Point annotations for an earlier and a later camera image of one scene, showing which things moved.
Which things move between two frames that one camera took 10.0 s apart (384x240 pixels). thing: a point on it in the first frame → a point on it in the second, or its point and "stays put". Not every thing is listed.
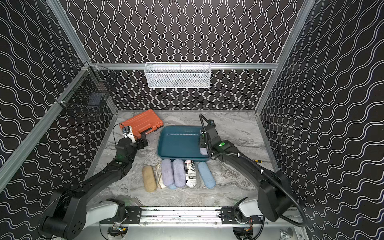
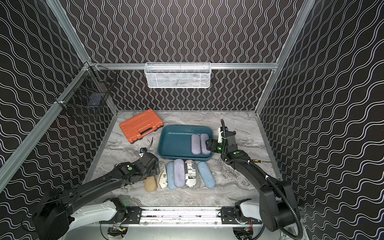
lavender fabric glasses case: [179, 173] stays put
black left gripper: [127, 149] → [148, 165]
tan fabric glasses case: [149, 181] stays put
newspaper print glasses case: [190, 173] stays put
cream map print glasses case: [159, 176] stays put
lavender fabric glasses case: [167, 172] → [195, 144]
